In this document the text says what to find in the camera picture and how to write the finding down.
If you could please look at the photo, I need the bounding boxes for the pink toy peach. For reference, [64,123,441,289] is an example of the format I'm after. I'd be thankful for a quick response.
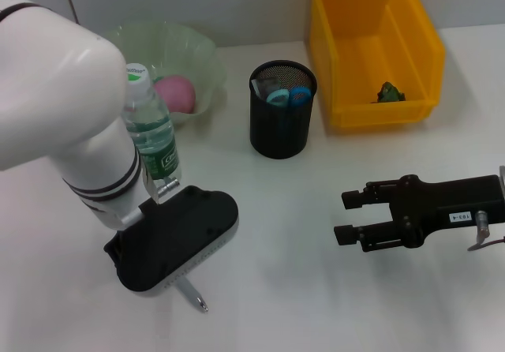
[152,74,197,114]

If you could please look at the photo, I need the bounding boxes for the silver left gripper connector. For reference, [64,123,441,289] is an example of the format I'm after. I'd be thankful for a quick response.
[156,176,182,201]

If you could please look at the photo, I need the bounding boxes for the yellow plastic bin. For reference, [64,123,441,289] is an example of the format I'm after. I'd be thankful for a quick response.
[307,0,447,129]

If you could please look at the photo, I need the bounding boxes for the clear water bottle green label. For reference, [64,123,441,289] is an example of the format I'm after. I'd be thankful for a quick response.
[124,63,183,183]

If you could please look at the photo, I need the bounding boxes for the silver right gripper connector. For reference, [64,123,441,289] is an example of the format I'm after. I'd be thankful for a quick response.
[475,209,491,239]

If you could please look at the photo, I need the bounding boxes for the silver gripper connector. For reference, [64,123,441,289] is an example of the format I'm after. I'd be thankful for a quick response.
[156,176,182,201]
[475,209,491,239]

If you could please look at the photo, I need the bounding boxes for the blue child scissors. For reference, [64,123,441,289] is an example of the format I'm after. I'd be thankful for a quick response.
[266,86,312,110]

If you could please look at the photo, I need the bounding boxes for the black mesh pen holder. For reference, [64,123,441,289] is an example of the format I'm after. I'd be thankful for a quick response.
[248,60,318,160]

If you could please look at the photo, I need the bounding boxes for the green plastic wrapper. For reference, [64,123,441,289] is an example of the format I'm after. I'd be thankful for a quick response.
[370,80,407,104]

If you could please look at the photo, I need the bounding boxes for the translucent green plastic fruit bowl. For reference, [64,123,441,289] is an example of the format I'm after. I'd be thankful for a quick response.
[98,20,229,130]

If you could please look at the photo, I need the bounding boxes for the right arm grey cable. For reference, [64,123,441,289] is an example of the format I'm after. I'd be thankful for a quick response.
[467,235,505,253]

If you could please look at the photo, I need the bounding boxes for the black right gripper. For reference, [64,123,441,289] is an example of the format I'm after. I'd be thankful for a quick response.
[333,174,505,253]

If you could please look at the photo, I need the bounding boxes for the clear plastic ruler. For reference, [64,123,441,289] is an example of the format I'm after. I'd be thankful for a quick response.
[252,76,280,103]

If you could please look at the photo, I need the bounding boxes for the grey and white pen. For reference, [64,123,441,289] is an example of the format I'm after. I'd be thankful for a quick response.
[175,276,209,313]

